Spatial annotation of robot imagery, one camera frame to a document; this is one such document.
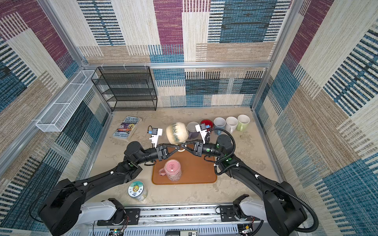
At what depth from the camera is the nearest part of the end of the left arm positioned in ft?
1.96

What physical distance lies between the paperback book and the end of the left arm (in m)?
0.43

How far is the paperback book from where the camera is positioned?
1041 millimetres
